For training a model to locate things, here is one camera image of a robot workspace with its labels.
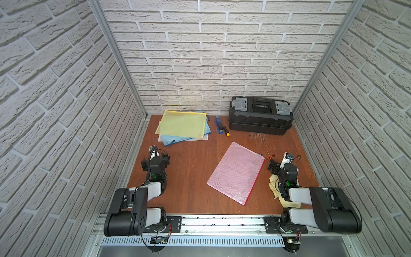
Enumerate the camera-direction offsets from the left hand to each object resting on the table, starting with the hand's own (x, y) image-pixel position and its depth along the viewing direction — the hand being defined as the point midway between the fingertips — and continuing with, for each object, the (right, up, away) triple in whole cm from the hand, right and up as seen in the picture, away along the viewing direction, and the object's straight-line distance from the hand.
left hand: (155, 152), depth 88 cm
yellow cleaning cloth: (+71, -26, -7) cm, 76 cm away
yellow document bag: (+13, +17, +27) cm, 34 cm away
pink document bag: (+47, -12, +3) cm, 49 cm away
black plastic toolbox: (+63, +22, +9) cm, 67 cm away
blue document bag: (+3, +6, +15) cm, 17 cm away
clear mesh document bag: (+28, +7, +18) cm, 34 cm away
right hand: (+73, -6, +3) cm, 73 cm away
